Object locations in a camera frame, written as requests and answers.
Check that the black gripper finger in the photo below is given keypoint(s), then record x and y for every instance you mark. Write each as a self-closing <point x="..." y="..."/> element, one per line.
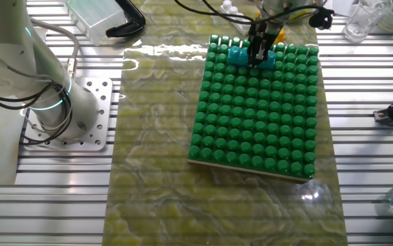
<point x="256" y="51"/>
<point x="273" y="42"/>

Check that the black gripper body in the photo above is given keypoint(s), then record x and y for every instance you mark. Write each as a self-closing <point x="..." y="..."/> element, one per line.
<point x="268" y="27"/>

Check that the teal four-stud brick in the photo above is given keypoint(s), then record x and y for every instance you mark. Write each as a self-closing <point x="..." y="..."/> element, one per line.
<point x="237" y="58"/>

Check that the white four-stud brick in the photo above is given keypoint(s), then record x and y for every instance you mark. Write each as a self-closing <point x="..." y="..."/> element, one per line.
<point x="232" y="10"/>

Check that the green studded baseplate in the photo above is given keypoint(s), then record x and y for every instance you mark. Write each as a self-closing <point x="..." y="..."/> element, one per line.
<point x="254" y="119"/>

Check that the clear glass cup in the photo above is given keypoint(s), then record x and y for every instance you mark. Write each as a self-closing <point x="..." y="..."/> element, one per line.
<point x="363" y="20"/>

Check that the black C-clamp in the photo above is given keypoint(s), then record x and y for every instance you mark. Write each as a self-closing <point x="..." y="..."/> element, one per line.
<point x="131" y="22"/>

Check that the green marble pattern mat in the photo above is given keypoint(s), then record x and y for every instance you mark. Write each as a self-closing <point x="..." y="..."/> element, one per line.
<point x="155" y="136"/>

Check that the translucent plastic box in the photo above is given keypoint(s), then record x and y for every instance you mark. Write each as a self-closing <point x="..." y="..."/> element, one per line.
<point x="93" y="18"/>

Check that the aluminium arm base plate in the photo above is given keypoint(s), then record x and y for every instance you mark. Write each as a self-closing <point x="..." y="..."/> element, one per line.
<point x="97" y="102"/>

